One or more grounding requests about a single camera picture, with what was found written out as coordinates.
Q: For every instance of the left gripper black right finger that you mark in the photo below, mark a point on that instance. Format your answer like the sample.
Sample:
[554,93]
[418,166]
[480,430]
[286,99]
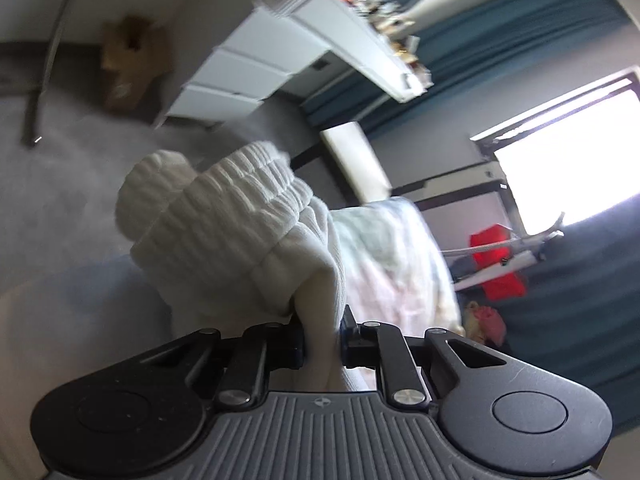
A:
[383,348]

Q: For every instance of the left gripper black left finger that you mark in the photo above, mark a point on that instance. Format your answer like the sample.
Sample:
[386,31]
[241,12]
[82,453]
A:
[235,372]

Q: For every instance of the cream white sweatpants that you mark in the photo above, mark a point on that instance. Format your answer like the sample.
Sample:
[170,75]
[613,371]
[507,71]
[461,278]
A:
[242,243]

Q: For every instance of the black white folding chair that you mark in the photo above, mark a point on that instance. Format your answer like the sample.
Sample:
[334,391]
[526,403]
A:
[352,164]

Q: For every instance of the white radiator cover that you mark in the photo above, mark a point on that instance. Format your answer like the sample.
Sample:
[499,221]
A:
[460,202]

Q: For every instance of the teal right curtain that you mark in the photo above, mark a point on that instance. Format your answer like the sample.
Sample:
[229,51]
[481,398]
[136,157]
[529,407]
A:
[580,316]

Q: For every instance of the teal curtain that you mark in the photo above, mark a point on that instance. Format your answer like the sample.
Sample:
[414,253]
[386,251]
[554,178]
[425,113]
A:
[495,39]
[580,316]

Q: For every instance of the pink blue bed sheet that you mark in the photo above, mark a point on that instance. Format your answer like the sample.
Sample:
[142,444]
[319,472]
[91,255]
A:
[68,324]

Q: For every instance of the window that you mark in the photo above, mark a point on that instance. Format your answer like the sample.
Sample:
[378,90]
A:
[572,157]

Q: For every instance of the white vanity desk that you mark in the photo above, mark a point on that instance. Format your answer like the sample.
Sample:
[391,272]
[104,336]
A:
[231,55]

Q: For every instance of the grey metal pole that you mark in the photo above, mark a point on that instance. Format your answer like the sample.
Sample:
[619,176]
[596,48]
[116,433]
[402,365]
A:
[31,135]

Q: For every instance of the teal left curtain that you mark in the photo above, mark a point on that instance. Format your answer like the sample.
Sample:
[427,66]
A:
[495,39]

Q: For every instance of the brown cardboard box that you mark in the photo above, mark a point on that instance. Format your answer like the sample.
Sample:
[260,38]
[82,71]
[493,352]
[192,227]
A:
[134,53]

